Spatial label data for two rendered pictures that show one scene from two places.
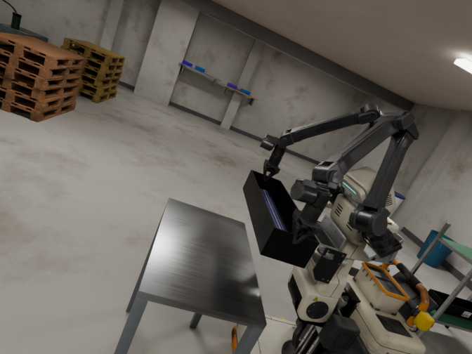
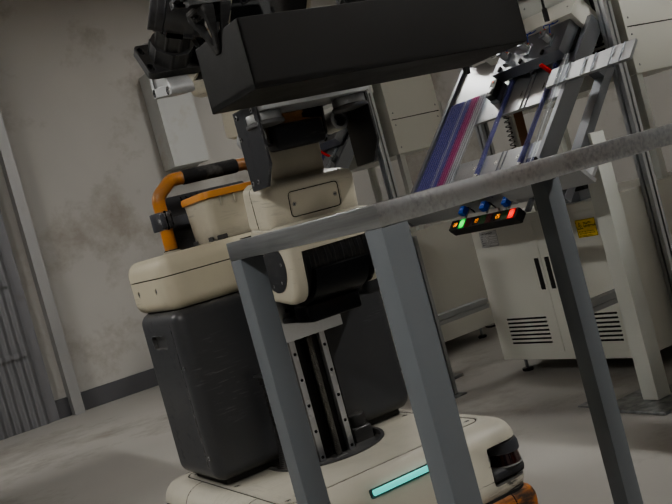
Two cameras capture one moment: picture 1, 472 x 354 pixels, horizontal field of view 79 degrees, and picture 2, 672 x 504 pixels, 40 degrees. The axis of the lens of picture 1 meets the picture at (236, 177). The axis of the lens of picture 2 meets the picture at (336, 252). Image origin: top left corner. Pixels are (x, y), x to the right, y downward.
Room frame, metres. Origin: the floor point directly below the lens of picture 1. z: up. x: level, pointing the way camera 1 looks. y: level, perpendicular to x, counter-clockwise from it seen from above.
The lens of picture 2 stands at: (1.80, 1.31, 0.80)
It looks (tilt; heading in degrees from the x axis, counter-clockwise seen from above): 2 degrees down; 252
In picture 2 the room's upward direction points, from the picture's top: 15 degrees counter-clockwise
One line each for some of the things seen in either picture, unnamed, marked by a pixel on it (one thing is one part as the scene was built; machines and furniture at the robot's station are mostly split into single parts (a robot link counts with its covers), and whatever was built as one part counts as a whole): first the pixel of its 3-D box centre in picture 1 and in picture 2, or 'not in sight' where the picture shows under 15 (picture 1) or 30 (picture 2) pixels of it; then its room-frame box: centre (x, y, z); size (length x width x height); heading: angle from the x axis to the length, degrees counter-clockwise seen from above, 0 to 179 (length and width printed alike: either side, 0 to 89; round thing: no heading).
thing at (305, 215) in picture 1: (310, 213); not in sight; (0.89, -0.27, 1.21); 0.10 x 0.07 x 0.07; 13
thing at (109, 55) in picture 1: (91, 70); not in sight; (6.04, 3.70, 0.47); 1.32 x 0.91 x 0.94; 15
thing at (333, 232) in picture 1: (322, 244); (303, 123); (1.22, -0.48, 0.99); 0.28 x 0.16 x 0.22; 13
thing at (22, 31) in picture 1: (20, 29); not in sight; (7.23, 6.43, 0.49); 1.03 x 0.82 x 0.99; 14
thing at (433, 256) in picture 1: (437, 249); not in sight; (4.86, -3.71, 0.29); 0.50 x 0.47 x 0.58; 14
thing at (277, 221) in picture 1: (270, 215); not in sight; (1.16, -0.20, 1.04); 0.51 x 0.07 x 0.03; 13
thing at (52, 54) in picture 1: (34, 76); not in sight; (3.92, 3.17, 0.43); 1.20 x 0.83 x 0.86; 15
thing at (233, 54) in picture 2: (272, 209); (368, 45); (1.16, -0.20, 1.07); 0.57 x 0.17 x 0.11; 13
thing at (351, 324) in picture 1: (317, 311); (338, 271); (1.19, -0.62, 0.68); 0.28 x 0.27 x 0.25; 13
